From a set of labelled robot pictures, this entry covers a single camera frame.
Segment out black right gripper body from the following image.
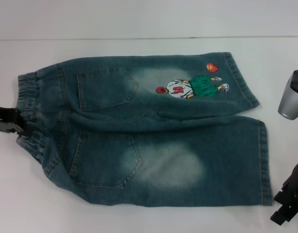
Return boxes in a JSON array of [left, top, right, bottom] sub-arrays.
[[281, 161, 298, 219]]

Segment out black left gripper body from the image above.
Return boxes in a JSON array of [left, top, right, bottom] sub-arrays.
[[0, 103, 18, 133]]

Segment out blue denim shorts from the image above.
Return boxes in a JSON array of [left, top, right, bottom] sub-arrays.
[[15, 51, 273, 208]]

